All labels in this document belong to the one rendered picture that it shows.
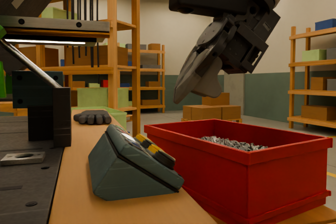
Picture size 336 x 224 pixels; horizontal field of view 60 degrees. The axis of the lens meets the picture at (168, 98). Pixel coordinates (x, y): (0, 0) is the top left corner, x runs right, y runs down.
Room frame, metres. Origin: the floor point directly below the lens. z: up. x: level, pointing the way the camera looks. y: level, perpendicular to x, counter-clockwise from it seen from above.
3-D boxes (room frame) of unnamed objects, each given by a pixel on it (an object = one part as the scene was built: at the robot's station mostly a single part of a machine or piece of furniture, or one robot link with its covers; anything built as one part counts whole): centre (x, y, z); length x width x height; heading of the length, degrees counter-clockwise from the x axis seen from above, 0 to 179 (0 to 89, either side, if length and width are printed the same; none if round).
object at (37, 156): (0.43, 0.22, 0.90); 0.06 x 0.04 x 0.01; 107
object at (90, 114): (0.88, 0.23, 0.91); 0.20 x 0.11 x 0.03; 15
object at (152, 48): (9.06, 1.65, 1.12); 3.16 x 0.54 x 2.24; 112
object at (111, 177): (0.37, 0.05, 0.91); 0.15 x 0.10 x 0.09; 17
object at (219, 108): (6.88, -1.03, 0.37); 1.20 x 0.80 x 0.74; 120
